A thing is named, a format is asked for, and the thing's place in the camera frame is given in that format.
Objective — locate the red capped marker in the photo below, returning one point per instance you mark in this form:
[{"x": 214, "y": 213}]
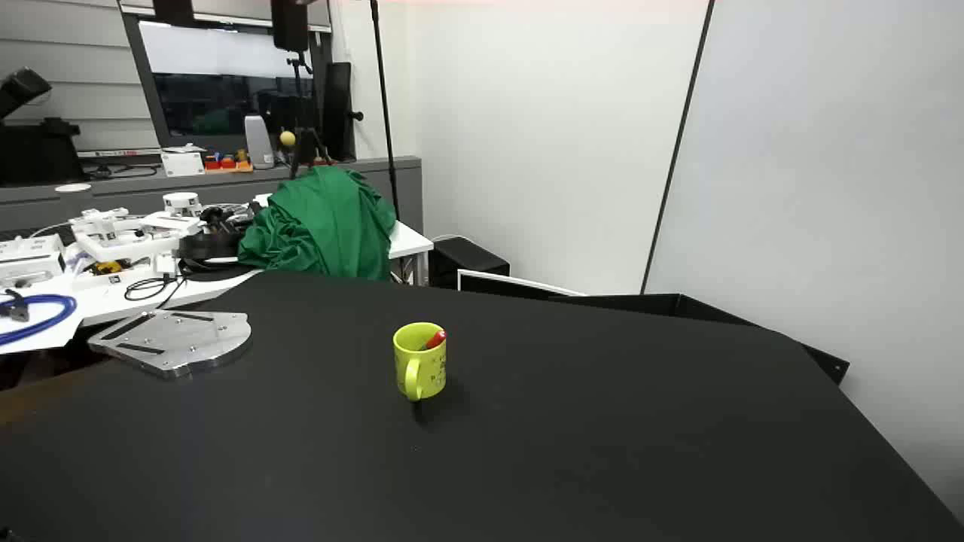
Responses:
[{"x": 436, "y": 342}]

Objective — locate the yellow ball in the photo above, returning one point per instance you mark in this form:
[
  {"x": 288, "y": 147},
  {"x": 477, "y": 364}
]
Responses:
[{"x": 288, "y": 138}]

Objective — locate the thin black stand pole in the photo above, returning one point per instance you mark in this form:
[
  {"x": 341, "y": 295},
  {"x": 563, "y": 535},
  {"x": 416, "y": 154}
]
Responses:
[{"x": 382, "y": 122}]

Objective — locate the small colourful toys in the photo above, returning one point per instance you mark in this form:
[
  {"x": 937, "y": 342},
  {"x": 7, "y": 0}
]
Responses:
[{"x": 231, "y": 159}]

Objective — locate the small white box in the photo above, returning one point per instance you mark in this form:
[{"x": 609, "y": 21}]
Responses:
[{"x": 182, "y": 159}]

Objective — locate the grey counter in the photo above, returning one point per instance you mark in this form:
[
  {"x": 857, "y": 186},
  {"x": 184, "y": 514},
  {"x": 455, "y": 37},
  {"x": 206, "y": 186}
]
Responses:
[{"x": 121, "y": 191}]

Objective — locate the black office chair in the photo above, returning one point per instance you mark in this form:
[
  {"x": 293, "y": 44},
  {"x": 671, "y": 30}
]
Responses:
[{"x": 33, "y": 145}]

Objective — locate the green cloth pile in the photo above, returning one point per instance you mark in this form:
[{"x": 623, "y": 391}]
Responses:
[{"x": 325, "y": 227}]

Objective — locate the white plastic robot parts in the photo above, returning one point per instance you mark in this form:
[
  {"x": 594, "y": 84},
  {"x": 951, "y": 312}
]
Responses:
[{"x": 123, "y": 229}]

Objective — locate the black bag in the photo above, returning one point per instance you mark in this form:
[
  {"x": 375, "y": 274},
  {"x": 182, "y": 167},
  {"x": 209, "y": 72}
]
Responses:
[{"x": 211, "y": 243}]

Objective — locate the white side table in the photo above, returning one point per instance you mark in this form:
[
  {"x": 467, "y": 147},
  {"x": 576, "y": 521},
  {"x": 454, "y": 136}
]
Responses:
[{"x": 105, "y": 293}]

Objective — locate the silver metal mounting plate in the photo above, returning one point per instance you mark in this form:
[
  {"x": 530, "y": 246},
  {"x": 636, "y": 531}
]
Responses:
[{"x": 176, "y": 339}]

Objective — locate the yellow-green ceramic mug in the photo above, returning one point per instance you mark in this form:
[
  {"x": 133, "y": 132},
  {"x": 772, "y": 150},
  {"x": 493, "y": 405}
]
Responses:
[{"x": 429, "y": 375}]

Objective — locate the black camera tripod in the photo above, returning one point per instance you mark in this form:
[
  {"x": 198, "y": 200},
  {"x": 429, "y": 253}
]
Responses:
[{"x": 301, "y": 109}]

